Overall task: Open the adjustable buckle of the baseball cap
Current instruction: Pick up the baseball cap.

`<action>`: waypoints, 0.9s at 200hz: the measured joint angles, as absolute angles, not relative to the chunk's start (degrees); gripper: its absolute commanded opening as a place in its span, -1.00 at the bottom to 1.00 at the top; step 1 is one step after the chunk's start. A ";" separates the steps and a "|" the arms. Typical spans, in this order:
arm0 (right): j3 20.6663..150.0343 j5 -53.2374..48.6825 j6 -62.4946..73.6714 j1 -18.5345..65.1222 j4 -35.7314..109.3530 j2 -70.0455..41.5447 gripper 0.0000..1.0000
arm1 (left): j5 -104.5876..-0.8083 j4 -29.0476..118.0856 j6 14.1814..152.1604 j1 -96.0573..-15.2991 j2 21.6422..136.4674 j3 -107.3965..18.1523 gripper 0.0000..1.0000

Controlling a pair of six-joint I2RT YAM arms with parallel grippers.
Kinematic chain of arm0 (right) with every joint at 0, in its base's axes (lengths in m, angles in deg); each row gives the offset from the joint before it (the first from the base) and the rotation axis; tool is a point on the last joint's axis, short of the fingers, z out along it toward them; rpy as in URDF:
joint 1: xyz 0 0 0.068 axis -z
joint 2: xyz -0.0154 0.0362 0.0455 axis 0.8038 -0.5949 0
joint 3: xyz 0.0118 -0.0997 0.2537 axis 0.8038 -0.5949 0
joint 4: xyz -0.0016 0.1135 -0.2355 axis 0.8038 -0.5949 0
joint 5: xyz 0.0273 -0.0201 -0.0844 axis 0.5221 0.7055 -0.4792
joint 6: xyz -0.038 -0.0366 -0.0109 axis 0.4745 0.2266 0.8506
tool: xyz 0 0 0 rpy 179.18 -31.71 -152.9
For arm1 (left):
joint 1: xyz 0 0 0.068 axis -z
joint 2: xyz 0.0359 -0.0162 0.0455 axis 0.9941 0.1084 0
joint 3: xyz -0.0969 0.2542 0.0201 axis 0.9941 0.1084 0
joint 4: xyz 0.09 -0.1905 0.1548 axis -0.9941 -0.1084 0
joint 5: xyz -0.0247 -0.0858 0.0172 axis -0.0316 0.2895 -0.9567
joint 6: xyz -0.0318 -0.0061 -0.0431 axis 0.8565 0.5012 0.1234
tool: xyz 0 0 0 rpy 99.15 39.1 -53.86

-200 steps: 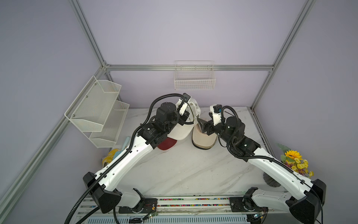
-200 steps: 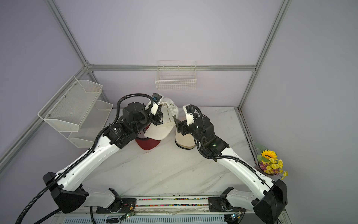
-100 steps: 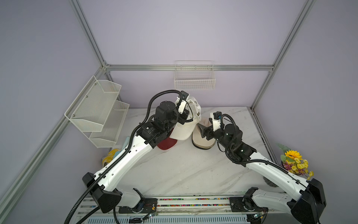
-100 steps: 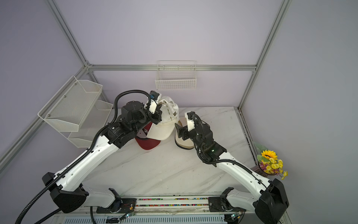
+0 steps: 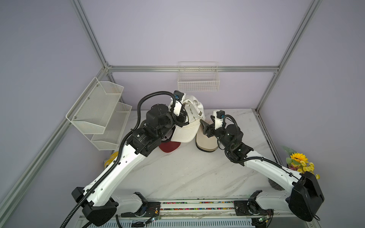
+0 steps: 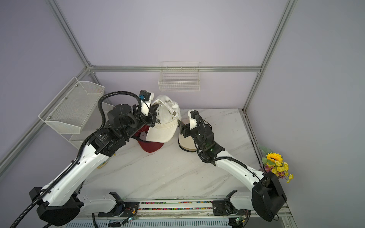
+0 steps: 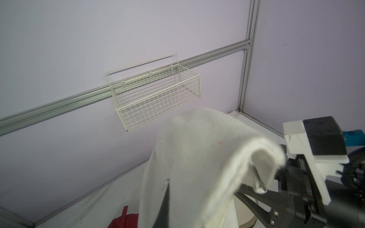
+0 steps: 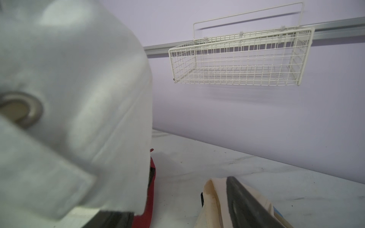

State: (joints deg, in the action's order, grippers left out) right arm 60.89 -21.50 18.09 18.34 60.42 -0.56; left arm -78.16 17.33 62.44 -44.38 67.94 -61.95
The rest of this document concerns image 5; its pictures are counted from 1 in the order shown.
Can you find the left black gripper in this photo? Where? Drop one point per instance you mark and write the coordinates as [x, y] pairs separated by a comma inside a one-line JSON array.
[[180, 118]]

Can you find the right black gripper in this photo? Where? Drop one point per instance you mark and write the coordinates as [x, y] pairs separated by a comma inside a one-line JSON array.
[[209, 128]]

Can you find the white baseball cap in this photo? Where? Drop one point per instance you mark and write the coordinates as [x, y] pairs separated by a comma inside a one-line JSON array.
[[195, 111]]

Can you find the dark red baseball cap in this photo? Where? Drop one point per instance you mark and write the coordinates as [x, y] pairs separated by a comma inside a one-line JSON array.
[[168, 147]]

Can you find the yellow object behind arm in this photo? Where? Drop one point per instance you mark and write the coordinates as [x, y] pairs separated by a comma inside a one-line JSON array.
[[112, 157]]

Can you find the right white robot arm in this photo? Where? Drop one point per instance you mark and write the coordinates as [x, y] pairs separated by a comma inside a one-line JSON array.
[[303, 195]]

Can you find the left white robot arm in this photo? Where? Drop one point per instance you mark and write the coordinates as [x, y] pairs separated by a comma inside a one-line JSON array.
[[97, 201]]

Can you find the beige baseball cap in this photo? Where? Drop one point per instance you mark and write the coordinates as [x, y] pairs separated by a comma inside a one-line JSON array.
[[204, 143]]

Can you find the white mesh two-tier shelf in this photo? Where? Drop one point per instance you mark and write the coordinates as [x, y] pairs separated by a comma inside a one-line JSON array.
[[100, 115]]

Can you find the sunflower bouquet in vase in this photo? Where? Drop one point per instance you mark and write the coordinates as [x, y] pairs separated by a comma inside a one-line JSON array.
[[299, 162]]

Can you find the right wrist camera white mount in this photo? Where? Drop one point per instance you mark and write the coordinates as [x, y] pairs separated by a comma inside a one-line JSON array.
[[218, 118]]

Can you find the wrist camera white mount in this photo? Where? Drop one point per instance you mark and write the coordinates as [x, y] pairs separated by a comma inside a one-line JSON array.
[[176, 106], [218, 118]]

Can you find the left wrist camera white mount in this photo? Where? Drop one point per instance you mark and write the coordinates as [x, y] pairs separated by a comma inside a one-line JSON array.
[[176, 106]]

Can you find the white wire wall basket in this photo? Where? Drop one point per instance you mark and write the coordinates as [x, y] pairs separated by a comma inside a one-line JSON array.
[[198, 76]]

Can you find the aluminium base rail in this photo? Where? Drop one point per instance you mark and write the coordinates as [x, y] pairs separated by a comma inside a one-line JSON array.
[[210, 213]]

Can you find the aluminium frame rails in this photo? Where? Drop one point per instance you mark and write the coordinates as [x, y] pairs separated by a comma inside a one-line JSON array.
[[20, 188]]

